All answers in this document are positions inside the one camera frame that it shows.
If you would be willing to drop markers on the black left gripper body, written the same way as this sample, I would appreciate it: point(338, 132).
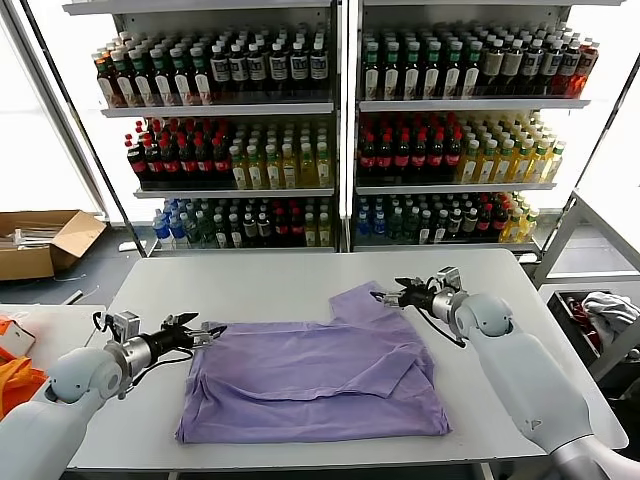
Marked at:
point(167, 341)

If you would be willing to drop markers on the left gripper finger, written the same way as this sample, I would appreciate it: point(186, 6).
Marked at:
point(182, 319)
point(204, 336)

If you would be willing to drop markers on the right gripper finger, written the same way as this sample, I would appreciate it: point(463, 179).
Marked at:
point(412, 286)
point(390, 301)

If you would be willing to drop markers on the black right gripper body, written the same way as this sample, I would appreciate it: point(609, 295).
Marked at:
point(419, 300)

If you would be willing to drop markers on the purple printed t-shirt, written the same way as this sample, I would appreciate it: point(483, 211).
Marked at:
point(310, 380)

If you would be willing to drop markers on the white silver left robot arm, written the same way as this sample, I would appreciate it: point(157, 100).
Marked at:
point(80, 380)

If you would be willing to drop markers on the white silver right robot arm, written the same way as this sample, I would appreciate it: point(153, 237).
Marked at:
point(540, 380)

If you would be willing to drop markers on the small dark bottle white cap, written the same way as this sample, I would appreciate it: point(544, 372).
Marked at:
point(440, 229)
point(235, 234)
point(250, 231)
point(264, 231)
point(220, 234)
point(425, 229)

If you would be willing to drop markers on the green tinted bottle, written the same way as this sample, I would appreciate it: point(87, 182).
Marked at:
point(411, 227)
point(192, 231)
point(206, 231)
point(395, 227)

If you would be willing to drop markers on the blue water bottle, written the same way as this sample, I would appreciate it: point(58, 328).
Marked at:
point(176, 231)
point(363, 227)
point(160, 231)
point(379, 227)

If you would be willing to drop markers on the dark bottle grey label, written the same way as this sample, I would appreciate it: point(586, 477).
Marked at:
point(469, 224)
point(455, 224)

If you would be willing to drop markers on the small yellow drink bottle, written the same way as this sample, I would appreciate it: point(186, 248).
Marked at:
point(324, 233)
point(528, 227)
point(512, 229)
point(311, 233)

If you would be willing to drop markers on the small red drink bottle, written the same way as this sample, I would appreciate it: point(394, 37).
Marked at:
point(498, 222)
point(484, 222)

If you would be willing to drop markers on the small red label cola bottle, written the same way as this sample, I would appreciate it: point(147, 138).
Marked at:
point(296, 229)
point(281, 229)

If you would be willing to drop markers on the red cap cola bottle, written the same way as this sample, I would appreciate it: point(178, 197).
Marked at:
point(135, 166)
point(419, 162)
point(151, 166)
point(453, 162)
point(384, 162)
point(169, 166)
point(401, 162)
point(187, 166)
point(436, 162)
point(203, 166)
point(367, 162)
point(220, 166)

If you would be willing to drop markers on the yellow juice bottle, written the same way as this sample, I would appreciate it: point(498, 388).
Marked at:
point(323, 172)
point(488, 169)
point(305, 173)
point(288, 173)
point(540, 167)
point(523, 168)
point(238, 174)
point(505, 168)
point(254, 174)
point(470, 169)
point(271, 174)
point(555, 167)

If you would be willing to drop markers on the white orange small carton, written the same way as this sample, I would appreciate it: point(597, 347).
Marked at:
point(19, 340)

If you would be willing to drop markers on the orange fabric bag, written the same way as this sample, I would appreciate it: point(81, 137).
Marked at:
point(15, 385)

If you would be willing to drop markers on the open cardboard box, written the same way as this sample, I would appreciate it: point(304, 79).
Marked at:
point(30, 260)

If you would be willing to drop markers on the red garment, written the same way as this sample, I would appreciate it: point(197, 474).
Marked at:
point(580, 310)

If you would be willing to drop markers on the black storage bin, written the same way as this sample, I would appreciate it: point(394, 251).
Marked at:
point(575, 345)

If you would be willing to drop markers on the white rods bundle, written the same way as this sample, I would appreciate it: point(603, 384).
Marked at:
point(36, 237)

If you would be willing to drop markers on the grey metal shelf unit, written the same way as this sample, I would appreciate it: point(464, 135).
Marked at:
point(470, 105)
point(218, 110)

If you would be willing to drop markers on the white grey garment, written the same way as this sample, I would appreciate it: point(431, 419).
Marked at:
point(610, 312)

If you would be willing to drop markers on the green cap dark bottle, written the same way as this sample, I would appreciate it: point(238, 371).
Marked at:
point(453, 79)
point(412, 79)
point(472, 78)
point(371, 79)
point(392, 79)
point(432, 79)

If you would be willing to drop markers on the black metal pole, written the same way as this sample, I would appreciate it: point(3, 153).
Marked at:
point(81, 125)

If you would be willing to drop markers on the dark tea bottle green band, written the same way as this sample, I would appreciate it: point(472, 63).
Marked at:
point(200, 87)
point(122, 89)
point(140, 89)
point(160, 88)
point(180, 88)

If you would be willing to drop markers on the dark bottle beige label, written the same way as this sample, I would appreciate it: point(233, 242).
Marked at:
point(493, 67)
point(512, 67)

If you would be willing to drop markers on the dark bottle black print label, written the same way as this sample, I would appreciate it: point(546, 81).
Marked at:
point(532, 67)
point(317, 69)
point(218, 71)
point(237, 71)
point(255, 70)
point(550, 65)
point(297, 70)
point(277, 70)

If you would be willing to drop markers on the red tea bottle white label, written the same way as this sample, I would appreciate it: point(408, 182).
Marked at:
point(104, 91)

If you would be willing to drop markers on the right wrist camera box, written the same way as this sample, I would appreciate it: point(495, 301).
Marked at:
point(449, 279)

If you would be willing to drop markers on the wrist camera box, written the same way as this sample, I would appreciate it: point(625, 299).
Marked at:
point(124, 325)
point(449, 279)

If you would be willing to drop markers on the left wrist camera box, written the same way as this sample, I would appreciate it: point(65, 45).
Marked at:
point(124, 325)

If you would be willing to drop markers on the grey metal frame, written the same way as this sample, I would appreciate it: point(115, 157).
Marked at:
point(561, 239)

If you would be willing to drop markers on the grey window post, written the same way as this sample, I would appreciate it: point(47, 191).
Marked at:
point(70, 150)

